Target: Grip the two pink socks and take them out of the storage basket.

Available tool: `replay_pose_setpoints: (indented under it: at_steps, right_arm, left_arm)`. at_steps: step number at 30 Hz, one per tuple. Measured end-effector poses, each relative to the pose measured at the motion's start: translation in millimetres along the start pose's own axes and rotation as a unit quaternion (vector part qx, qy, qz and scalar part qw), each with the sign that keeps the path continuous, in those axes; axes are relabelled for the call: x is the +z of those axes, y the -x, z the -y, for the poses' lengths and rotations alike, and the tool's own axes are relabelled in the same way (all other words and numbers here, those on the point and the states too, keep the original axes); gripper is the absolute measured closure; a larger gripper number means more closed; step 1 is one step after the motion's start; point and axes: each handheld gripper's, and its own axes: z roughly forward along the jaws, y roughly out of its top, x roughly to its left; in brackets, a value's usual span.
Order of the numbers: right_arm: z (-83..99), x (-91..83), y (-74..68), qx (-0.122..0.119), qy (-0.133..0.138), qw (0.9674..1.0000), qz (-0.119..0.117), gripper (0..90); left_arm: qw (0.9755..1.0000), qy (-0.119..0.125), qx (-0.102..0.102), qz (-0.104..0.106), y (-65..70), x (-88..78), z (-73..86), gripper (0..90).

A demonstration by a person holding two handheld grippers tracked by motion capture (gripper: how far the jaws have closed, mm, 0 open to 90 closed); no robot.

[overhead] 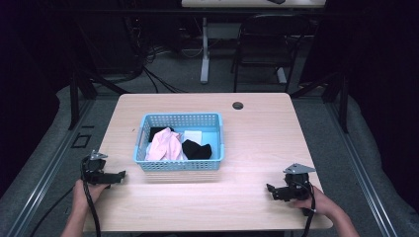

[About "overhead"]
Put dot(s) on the black floor socket frame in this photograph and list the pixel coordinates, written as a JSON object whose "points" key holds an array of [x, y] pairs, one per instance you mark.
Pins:
{"points": [[81, 141]]}

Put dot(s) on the black metal stand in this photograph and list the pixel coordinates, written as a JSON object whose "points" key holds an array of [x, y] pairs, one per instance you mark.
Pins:
{"points": [[344, 105], [75, 98]]}

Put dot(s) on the person's right hand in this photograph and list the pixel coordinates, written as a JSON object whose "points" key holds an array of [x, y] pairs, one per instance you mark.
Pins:
{"points": [[321, 203]]}

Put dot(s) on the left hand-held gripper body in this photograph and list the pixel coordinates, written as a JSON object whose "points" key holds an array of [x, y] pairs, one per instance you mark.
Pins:
{"points": [[95, 169]]}

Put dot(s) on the black folding chair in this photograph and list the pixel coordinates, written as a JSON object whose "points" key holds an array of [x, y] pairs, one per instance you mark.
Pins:
{"points": [[263, 42]]}

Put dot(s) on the person's left hand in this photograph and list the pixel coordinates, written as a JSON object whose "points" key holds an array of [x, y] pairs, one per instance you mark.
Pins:
{"points": [[86, 194]]}

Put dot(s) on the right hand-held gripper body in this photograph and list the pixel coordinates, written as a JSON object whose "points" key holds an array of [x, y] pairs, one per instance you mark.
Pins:
{"points": [[298, 184]]}

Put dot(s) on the black sock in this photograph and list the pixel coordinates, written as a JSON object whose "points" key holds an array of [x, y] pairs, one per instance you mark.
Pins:
{"points": [[196, 151]]}

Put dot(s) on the pink cloth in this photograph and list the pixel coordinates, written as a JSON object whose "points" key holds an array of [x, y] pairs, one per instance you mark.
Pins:
{"points": [[164, 146]]}

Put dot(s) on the dark object on desk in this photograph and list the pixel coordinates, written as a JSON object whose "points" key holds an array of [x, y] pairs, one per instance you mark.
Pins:
{"points": [[276, 1]]}

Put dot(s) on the blue plastic basket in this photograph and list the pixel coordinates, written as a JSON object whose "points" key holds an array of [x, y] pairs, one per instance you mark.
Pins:
{"points": [[210, 144]]}

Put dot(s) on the white desk leg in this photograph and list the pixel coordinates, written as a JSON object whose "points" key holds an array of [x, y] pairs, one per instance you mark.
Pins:
{"points": [[205, 59]]}

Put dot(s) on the white desk foot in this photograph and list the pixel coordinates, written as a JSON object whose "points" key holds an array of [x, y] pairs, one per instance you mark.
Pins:
{"points": [[281, 75]]}

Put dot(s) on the white cloth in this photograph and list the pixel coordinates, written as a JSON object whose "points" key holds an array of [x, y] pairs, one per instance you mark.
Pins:
{"points": [[192, 136]]}

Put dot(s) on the aluminium floor rail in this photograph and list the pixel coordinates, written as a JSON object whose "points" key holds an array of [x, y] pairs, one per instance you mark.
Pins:
{"points": [[365, 181], [42, 184]]}

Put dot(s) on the small black cloth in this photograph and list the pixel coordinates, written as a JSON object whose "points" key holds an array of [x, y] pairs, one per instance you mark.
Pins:
{"points": [[154, 132]]}

